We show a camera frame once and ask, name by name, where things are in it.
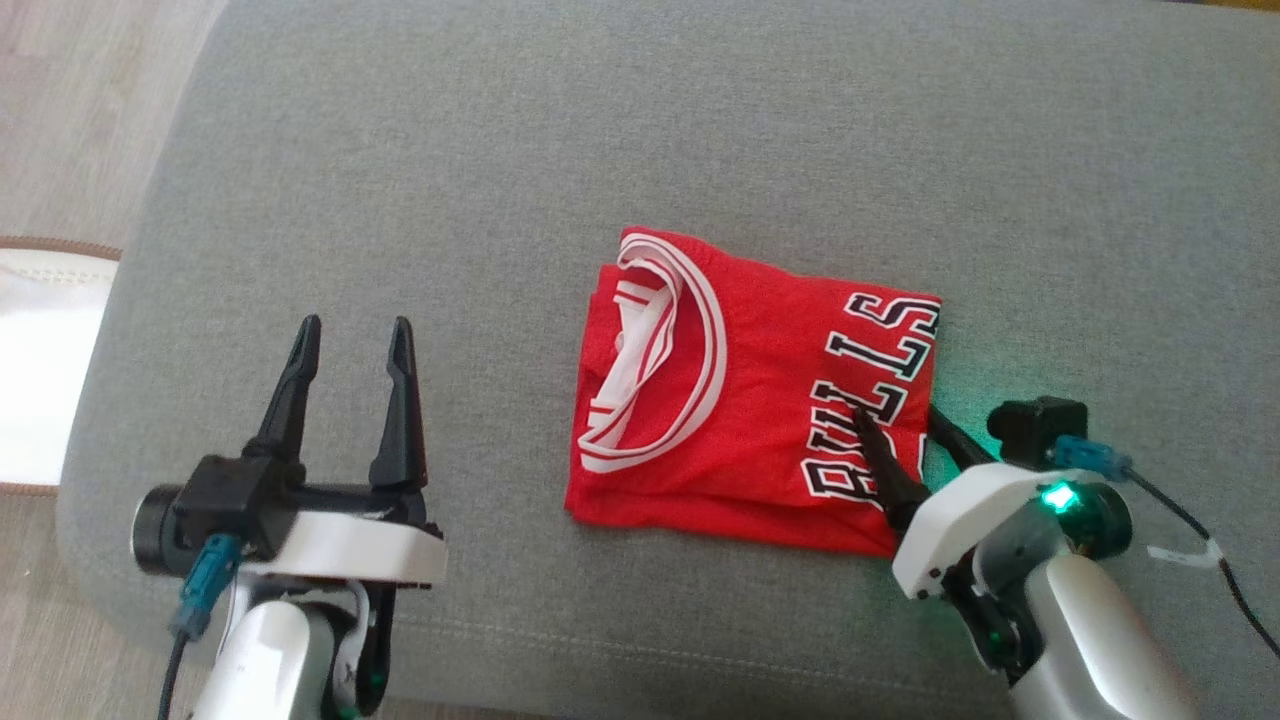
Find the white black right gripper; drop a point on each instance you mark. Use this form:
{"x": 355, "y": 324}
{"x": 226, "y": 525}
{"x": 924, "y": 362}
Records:
{"x": 950, "y": 530}

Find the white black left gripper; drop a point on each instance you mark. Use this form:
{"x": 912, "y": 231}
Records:
{"x": 340, "y": 550}

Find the red basketball jersey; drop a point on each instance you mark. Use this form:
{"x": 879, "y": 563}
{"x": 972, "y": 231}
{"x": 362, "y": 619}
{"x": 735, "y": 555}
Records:
{"x": 760, "y": 400}

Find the white mat brown edge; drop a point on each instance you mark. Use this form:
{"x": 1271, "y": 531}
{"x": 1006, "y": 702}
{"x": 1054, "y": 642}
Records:
{"x": 40, "y": 380}

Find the grey sofa seat cushion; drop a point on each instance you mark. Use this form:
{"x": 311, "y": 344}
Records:
{"x": 600, "y": 120}

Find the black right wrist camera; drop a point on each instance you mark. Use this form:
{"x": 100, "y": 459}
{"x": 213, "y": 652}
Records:
{"x": 1040, "y": 430}

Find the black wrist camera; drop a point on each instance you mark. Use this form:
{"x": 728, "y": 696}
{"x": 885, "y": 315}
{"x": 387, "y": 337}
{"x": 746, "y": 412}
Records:
{"x": 235, "y": 500}
{"x": 1040, "y": 430}

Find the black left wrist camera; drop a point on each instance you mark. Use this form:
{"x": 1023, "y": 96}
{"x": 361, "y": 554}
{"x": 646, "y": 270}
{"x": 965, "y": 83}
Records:
{"x": 235, "y": 500}

